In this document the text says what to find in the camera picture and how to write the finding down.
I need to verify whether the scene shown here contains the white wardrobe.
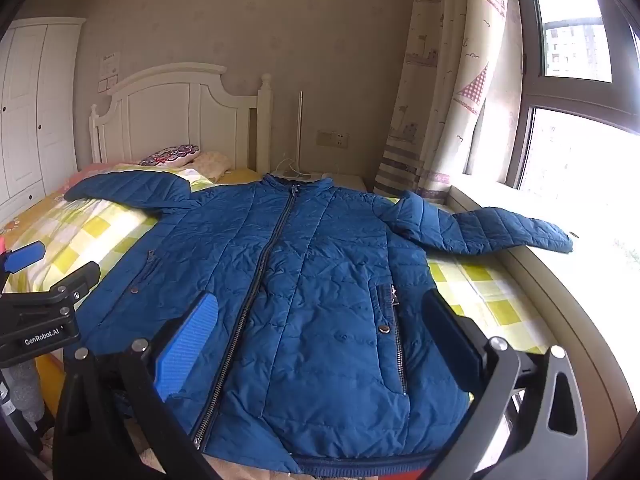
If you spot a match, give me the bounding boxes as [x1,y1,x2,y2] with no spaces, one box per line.
[0,17,87,221]

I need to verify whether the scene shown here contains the bed with yellow checked sheet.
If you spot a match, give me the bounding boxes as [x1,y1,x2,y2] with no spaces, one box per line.
[0,160,555,480]

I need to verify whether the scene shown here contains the person's left forearm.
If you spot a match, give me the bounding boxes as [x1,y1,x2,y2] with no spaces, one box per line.
[10,360,47,423]

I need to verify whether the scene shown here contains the dark framed window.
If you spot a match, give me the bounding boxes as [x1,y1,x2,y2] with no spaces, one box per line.
[502,0,640,211]

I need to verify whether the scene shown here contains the beige fluffy pillow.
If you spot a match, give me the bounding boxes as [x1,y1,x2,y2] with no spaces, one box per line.
[192,151,233,182]

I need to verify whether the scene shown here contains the white wooden headboard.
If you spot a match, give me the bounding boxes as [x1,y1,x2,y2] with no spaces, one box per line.
[89,63,273,173]

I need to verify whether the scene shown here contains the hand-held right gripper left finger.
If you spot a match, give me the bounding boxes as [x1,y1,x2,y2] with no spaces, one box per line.
[52,291,221,480]

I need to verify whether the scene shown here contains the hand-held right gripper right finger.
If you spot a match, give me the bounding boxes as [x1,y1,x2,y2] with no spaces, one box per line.
[422,290,591,480]

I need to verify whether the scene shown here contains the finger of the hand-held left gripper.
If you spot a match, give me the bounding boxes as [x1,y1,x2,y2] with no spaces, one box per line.
[0,241,47,291]
[49,260,102,307]

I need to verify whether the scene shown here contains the wall power socket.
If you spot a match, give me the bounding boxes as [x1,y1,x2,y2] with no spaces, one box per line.
[316,130,350,149]

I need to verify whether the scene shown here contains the patterned purple pillow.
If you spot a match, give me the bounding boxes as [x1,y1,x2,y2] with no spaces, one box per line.
[137,144,202,167]

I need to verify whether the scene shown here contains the printed cream curtain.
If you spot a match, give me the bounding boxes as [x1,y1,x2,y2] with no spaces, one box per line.
[374,0,523,206]

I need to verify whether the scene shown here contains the metal pole lamp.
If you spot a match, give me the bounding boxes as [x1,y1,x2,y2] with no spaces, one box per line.
[284,91,321,181]

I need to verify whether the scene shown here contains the beige window ledge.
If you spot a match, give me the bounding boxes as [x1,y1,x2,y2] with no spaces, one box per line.
[425,185,626,441]

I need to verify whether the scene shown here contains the blue quilted jacket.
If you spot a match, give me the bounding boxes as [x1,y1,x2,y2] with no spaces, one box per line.
[64,170,574,476]

